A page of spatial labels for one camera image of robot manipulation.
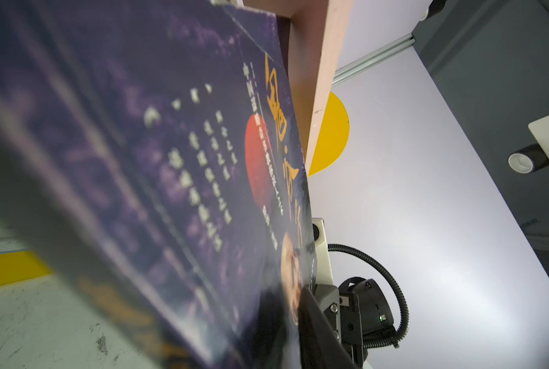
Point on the yellow pink blue bookshelf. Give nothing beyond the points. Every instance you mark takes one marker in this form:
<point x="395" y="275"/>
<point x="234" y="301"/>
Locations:
<point x="317" y="34"/>

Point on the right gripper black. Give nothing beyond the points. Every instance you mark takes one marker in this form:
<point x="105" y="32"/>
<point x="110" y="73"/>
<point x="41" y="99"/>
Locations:
<point x="359" y="315"/>

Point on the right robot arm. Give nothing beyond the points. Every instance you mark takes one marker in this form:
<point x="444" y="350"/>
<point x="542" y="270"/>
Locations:
<point x="401" y="331"/>

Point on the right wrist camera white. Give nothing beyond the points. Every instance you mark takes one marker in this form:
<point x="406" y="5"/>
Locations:
<point x="323" y="274"/>

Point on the dark purple portrait book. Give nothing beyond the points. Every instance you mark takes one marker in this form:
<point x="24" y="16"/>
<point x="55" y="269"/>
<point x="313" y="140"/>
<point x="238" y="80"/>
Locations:
<point x="150" y="154"/>

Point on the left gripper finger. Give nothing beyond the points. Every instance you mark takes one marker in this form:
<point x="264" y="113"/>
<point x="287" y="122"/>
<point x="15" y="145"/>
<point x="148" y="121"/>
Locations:
<point x="319" y="348"/>

